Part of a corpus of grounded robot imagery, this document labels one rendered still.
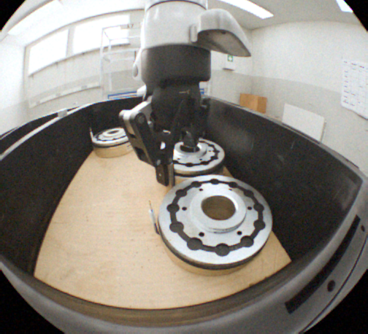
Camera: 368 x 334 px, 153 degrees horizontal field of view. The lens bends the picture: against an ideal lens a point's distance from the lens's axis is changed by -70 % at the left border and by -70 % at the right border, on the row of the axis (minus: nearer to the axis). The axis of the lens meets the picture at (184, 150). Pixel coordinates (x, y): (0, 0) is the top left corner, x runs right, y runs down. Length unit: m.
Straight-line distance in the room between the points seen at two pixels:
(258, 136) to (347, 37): 3.22
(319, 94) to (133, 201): 3.11
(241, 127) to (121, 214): 0.18
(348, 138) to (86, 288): 3.03
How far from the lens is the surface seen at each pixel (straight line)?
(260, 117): 0.16
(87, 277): 0.15
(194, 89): 0.17
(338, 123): 2.98
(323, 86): 3.11
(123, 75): 3.05
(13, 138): 0.54
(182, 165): 0.17
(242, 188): 0.15
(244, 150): 0.19
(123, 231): 0.16
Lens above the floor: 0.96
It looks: 27 degrees down
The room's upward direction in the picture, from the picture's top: straight up
